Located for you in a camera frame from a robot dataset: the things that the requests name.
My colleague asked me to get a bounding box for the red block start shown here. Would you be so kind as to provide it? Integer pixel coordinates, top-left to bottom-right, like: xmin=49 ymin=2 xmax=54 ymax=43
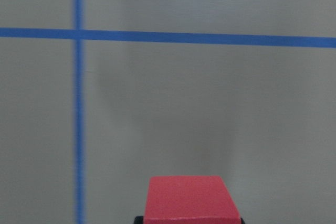
xmin=143 ymin=176 xmax=242 ymax=223

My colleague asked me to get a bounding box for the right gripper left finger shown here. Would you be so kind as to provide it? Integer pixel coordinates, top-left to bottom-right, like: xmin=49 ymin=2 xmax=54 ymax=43
xmin=133 ymin=216 xmax=143 ymax=224

